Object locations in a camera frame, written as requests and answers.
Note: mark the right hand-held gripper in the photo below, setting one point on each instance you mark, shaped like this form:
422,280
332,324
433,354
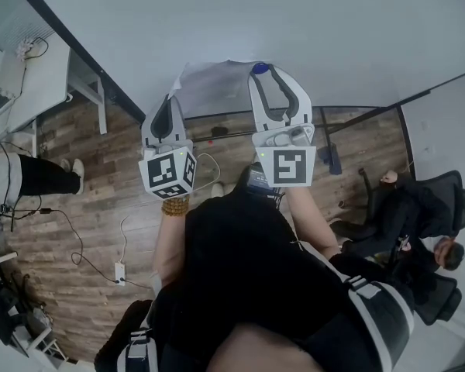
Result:
286,165

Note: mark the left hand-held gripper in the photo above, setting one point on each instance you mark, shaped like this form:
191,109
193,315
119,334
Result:
166,173

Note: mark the blue bottle cap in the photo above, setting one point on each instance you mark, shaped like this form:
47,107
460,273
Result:
260,68

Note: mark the white paper sheet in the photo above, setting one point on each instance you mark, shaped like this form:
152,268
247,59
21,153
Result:
217,87

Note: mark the person's left forearm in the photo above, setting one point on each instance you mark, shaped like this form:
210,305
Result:
170,242

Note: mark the person's right forearm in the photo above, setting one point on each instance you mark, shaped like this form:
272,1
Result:
310,215

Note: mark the black waist device with screen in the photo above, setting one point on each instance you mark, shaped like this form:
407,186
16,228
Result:
255,176

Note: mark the person's white shoe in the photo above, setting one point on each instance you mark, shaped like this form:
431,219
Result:
218,190

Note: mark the white desk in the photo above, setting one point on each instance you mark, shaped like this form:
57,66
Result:
42,87

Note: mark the white power strip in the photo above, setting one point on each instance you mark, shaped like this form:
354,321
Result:
120,273

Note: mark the small white flower decoration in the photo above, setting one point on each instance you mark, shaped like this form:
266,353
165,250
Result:
24,49

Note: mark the person's black top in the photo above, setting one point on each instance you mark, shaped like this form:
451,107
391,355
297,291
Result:
248,266

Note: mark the window with white blinds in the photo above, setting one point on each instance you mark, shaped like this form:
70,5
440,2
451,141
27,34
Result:
7,10

